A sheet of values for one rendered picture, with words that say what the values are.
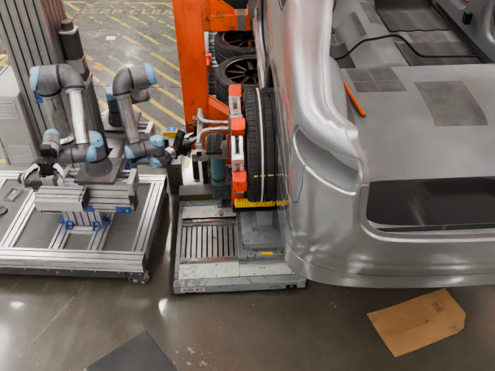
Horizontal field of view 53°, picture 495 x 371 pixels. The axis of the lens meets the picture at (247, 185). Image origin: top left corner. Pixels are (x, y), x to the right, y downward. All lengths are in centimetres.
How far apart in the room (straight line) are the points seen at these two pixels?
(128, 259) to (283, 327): 103
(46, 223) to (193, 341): 130
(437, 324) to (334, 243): 141
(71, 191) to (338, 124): 171
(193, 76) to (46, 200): 113
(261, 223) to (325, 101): 161
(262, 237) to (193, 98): 99
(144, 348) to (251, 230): 107
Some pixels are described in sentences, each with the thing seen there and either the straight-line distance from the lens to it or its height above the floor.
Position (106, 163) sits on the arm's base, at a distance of 287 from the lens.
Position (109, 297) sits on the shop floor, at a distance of 334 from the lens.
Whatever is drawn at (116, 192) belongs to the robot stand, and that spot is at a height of 70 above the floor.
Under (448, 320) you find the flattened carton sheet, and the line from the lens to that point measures 333.
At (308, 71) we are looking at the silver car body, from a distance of 195.
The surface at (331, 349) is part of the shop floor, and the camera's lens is 305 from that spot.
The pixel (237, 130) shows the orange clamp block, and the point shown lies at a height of 112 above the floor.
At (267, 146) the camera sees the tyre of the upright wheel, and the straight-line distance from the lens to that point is 261.
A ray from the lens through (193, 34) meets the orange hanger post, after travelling 306.
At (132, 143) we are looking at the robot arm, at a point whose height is 97.
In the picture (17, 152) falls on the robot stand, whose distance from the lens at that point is 317.
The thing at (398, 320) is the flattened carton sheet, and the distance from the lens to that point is 323.
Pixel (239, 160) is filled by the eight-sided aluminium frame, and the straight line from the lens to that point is 265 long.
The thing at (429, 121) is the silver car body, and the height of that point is 103.
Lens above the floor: 258
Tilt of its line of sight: 41 degrees down
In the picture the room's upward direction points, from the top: 1 degrees counter-clockwise
